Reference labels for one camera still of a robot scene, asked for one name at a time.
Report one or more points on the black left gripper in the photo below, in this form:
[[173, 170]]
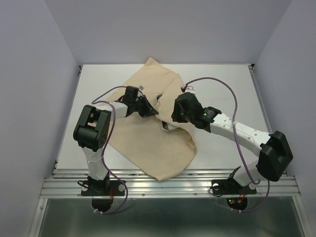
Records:
[[148, 110]]

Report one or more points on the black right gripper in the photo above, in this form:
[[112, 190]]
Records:
[[176, 115]]

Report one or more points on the stainless steel tray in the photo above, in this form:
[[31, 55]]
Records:
[[168, 127]]

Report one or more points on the beige cloth drape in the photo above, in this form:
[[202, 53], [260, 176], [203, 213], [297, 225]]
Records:
[[160, 154]]

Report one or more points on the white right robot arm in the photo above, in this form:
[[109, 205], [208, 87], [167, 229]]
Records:
[[272, 149]]

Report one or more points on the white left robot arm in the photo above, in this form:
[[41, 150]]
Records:
[[92, 131]]

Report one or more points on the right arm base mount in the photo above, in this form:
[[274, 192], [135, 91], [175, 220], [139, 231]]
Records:
[[237, 199]]

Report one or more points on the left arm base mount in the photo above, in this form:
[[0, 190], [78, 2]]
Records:
[[107, 197]]

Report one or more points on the aluminium mounting rail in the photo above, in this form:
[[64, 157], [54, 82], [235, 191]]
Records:
[[191, 183]]

